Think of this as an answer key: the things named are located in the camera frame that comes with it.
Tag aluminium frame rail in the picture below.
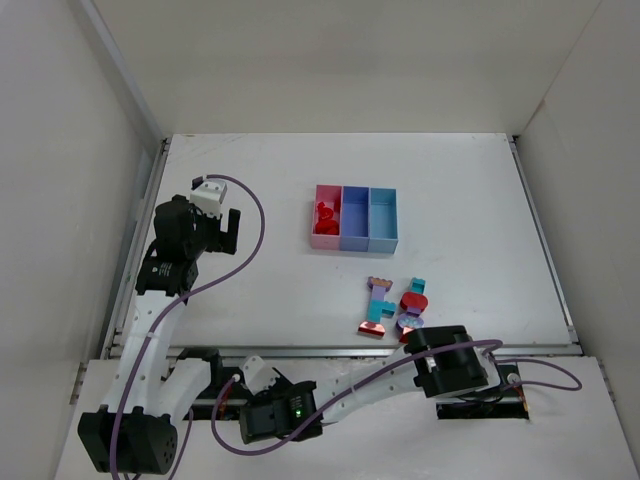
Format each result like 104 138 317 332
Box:
92 137 171 359

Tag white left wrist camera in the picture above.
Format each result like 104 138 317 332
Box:
189 177 227 219

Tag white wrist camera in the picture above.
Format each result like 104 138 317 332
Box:
189 177 227 219
240 355 280 395

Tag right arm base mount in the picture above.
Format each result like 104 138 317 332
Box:
436 364 529 420

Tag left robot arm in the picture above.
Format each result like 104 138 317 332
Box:
78 195 241 475

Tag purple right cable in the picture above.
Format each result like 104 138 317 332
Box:
209 339 582 456

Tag light blue bin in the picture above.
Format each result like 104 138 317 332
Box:
368 188 398 254

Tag pink bin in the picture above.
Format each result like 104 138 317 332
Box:
310 185 343 250

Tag purple teal red lego column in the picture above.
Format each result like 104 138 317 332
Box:
357 276 396 338

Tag dark blue bin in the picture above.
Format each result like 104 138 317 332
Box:
340 186 369 252

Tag purple cable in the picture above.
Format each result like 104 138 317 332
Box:
108 173 266 480
209 339 582 456

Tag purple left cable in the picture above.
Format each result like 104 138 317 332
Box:
108 173 266 480

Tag teal red purple lego stack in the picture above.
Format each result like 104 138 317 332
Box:
395 277 429 344

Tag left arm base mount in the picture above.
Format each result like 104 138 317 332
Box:
160 349 257 421

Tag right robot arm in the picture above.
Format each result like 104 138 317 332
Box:
239 325 503 445

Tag red legos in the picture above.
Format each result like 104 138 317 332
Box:
314 201 340 236

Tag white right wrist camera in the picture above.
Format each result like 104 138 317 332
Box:
240 355 280 395

